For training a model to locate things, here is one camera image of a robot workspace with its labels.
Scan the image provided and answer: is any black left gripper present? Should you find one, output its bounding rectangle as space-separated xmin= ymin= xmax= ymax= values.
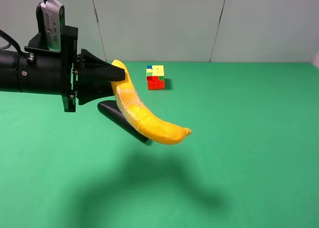
xmin=60 ymin=25 xmax=126 ymax=112

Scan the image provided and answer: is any yellow banana with tape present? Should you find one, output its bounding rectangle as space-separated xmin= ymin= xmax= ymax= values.
xmin=111 ymin=59 xmax=191 ymax=145

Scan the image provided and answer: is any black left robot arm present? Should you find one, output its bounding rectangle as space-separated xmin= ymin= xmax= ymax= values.
xmin=0 ymin=25 xmax=126 ymax=112

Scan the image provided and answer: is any black glasses case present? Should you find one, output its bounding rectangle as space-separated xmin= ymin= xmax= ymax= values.
xmin=97 ymin=100 xmax=149 ymax=143

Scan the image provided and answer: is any multicoloured puzzle cube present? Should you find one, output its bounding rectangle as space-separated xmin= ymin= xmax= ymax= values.
xmin=146 ymin=65 xmax=165 ymax=90

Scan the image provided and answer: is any thin cable on wall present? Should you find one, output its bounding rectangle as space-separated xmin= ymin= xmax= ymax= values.
xmin=89 ymin=0 xmax=108 ymax=62

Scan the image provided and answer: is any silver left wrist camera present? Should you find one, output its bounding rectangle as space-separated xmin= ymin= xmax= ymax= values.
xmin=36 ymin=0 xmax=65 ymax=51

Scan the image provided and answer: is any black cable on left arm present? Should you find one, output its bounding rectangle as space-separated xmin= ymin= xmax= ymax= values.
xmin=0 ymin=29 xmax=22 ymax=54

